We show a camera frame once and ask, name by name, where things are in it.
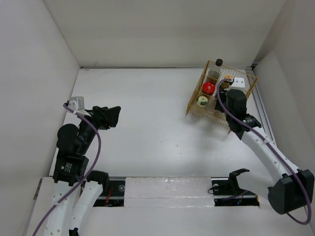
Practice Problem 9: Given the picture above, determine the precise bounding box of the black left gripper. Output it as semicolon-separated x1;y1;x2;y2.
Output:
78;105;121;153

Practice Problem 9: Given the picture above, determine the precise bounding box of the red lid sauce jar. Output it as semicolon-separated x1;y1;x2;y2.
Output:
202;82;216;96

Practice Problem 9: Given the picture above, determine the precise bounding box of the green cap spice shaker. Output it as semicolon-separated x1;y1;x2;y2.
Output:
196;96;208;108

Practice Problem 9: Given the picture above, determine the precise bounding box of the clear bottle with red contents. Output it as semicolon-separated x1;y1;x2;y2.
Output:
207;59;223;85

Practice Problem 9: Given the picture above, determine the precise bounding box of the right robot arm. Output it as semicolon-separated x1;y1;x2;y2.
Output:
217;89;315;225

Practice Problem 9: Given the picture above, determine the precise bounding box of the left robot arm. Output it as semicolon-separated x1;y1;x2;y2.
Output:
43;101;121;236

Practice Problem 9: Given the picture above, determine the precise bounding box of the white foam block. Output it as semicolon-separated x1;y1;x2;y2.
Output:
124;177;214;208

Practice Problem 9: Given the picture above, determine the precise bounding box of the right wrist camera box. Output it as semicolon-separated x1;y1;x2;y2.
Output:
229;77;245;91

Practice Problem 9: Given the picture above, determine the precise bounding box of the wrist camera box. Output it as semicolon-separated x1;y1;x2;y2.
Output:
229;77;245;91
65;96;85;114

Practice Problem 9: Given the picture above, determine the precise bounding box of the yellow wire basket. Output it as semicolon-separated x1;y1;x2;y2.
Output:
186;60;258;132

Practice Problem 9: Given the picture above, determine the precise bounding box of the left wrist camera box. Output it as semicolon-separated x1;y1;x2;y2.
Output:
65;96;85;114

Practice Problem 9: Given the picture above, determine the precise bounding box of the black mounting rail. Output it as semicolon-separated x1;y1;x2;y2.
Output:
94;177;260;208

